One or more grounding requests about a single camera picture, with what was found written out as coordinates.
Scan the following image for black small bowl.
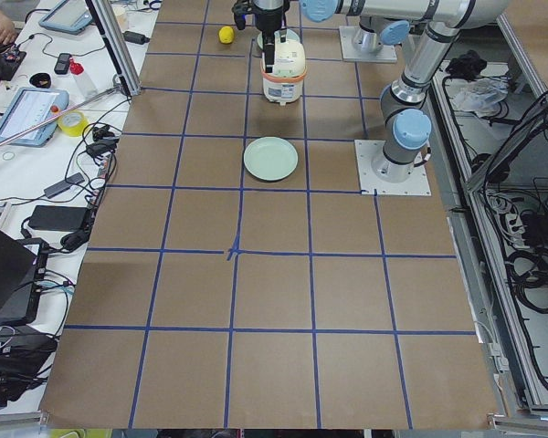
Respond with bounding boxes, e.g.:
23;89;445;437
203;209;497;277
29;72;52;89

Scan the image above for white rice cooker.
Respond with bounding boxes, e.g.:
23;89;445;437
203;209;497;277
260;39;307;106

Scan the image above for crumpled white plastic bag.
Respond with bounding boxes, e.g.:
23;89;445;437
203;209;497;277
451;78;509;117

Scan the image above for black cloth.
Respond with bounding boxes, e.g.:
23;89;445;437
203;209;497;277
445;50;488;81

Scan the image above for black phone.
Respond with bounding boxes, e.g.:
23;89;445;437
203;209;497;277
54;53;71;75

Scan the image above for blue teach pendant far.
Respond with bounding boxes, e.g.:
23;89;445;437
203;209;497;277
38;0;92;35

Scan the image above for blue teach pendant near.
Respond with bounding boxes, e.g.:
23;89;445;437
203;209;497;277
0;88;69;147

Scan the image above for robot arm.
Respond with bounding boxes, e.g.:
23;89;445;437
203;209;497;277
232;1;410;73
300;1;509;183

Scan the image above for brown paper table mat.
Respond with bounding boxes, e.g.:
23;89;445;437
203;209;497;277
41;1;499;430

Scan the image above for black power adapter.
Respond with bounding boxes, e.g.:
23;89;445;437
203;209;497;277
28;205;89;231

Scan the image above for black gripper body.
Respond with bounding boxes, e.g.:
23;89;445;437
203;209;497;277
255;6;287;34

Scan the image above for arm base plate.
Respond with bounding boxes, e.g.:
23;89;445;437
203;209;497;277
354;140;431;196
339;26;397;64

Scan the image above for coiled black cables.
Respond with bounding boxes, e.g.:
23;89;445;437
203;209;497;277
504;250;548;316

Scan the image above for white power strip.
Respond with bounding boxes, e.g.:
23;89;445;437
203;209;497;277
488;193;527;249

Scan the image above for yellow tape roll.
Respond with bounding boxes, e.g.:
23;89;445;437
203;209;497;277
57;110;89;138

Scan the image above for person hand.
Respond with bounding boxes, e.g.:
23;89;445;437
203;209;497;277
0;5;19;45

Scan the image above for black laptop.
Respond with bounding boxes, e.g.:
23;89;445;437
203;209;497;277
0;230;48;327

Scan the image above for yellow potato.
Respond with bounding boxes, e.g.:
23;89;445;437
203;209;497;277
218;26;235;45

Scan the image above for aluminium frame post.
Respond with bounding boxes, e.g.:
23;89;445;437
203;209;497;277
86;0;141;97

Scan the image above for blue teach pendant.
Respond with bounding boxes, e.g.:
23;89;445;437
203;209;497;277
38;0;92;35
0;88;69;147

